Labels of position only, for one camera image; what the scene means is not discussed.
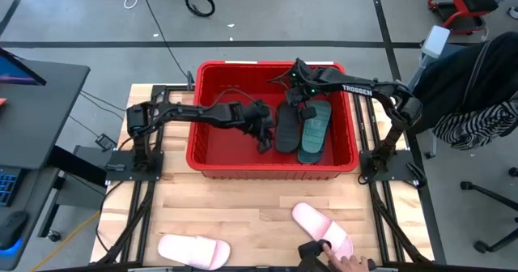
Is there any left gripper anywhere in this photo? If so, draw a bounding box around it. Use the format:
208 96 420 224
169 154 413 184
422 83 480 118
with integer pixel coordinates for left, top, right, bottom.
231 100 277 155

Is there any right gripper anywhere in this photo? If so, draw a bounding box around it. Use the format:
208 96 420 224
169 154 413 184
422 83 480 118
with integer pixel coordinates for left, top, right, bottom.
270 57 321 121

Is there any black rubber slide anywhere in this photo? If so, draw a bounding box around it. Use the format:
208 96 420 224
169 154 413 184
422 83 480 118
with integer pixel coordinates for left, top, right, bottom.
274 101 303 155

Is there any pale pink slide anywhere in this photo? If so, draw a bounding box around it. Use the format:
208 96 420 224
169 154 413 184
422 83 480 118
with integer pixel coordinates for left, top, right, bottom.
291 202 355 261
157 234 231 271

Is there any red plastic bin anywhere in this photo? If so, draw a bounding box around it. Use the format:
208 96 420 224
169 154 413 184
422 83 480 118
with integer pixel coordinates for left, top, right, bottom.
185 60 360 181

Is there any black handheld device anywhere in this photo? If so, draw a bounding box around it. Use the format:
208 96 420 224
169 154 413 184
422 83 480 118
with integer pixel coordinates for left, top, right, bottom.
297 239 333 272

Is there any person's hand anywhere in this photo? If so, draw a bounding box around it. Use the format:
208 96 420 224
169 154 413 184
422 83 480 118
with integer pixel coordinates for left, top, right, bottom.
321 243 372 272

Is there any pale grey box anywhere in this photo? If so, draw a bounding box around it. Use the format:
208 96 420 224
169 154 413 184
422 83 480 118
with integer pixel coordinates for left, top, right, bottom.
420 23 452 58

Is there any black jacket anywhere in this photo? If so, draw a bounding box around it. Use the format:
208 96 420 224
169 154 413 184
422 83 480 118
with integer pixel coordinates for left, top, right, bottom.
406 30 518 131

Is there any black power adapter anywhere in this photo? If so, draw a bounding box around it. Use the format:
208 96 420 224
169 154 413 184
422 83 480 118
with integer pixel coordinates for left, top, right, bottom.
95 133 118 151

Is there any black white striped garment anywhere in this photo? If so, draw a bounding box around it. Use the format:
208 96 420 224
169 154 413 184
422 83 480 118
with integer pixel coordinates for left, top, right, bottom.
431 100 518 151

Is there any black chair base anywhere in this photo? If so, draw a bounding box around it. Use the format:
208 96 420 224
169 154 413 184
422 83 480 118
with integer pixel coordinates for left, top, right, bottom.
460 166 518 253

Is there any black desk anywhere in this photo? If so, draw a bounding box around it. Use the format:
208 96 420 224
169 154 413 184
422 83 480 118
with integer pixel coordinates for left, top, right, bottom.
0 57 91 272

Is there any computer monitor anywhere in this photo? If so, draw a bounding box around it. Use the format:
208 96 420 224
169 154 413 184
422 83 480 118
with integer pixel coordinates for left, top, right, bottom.
0 48 48 87

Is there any backlit keyboard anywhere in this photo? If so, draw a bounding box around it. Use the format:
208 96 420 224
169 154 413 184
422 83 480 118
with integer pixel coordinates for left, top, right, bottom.
0 167 21 207

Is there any black computer mouse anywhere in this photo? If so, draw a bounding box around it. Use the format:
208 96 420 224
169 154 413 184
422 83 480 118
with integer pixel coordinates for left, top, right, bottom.
0 210 29 251

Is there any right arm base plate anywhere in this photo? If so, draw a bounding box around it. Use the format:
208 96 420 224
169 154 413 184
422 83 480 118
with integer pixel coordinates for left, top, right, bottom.
359 149 418 183

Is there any black aluminium table frame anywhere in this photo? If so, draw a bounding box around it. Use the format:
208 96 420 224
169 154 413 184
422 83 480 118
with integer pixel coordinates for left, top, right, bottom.
96 83 434 272

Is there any long black floor cable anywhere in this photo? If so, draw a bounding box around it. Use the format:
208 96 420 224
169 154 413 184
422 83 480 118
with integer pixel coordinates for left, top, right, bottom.
137 0 191 83

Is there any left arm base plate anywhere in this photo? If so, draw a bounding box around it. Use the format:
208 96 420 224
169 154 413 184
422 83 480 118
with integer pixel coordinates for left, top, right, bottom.
105 149 165 183

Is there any coiled black cable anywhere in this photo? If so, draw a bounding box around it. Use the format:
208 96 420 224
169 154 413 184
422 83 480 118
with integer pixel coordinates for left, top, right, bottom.
185 0 216 18

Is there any thin black desk cable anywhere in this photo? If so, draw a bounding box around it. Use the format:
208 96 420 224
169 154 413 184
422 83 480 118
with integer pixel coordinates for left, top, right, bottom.
68 89 126 139

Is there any yellow cable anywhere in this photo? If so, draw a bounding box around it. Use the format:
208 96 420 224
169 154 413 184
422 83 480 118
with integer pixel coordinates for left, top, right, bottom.
36 213 100 272

